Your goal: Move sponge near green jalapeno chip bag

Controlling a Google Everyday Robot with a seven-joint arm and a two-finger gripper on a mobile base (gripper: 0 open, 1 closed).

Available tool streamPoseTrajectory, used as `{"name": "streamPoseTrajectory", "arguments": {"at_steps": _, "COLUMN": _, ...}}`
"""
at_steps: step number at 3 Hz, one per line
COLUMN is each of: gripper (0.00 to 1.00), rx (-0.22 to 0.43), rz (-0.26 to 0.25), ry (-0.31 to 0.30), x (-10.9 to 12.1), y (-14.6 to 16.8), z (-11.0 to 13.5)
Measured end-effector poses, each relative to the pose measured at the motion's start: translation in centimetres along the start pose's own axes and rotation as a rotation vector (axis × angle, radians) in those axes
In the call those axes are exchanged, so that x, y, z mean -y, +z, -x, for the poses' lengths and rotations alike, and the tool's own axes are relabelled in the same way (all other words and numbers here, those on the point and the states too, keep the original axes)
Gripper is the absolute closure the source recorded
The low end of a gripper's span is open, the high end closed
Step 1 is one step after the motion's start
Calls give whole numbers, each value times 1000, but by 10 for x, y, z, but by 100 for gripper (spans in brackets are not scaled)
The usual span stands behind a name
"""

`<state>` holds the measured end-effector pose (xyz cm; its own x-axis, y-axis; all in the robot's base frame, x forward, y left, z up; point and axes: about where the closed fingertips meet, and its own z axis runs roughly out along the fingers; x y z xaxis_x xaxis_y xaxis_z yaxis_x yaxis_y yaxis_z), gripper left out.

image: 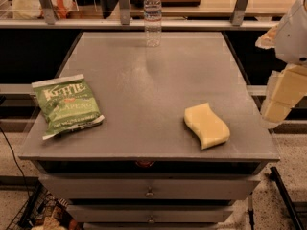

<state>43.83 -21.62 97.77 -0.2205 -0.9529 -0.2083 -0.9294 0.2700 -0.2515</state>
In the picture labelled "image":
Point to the lower grey drawer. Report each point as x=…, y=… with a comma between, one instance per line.
x=149, y=213

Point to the yellow curved sponge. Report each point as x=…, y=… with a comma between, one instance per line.
x=210, y=128

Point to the grey drawer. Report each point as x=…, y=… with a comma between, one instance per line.
x=149, y=213
x=216, y=187

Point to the black wire basket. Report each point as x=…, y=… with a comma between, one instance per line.
x=43, y=211

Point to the upper grey drawer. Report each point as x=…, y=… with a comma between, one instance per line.
x=216, y=187

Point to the green jalapeno chip bag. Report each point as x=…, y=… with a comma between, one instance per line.
x=67, y=104

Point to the clear plastic water bottle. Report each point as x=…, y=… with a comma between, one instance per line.
x=152, y=21

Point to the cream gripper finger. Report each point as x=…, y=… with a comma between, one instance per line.
x=284, y=90
x=267, y=40

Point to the white plastic bag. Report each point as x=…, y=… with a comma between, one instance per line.
x=31, y=9

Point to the grey drawer cabinet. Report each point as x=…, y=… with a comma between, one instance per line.
x=143, y=93

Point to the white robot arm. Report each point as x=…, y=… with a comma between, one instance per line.
x=289, y=41

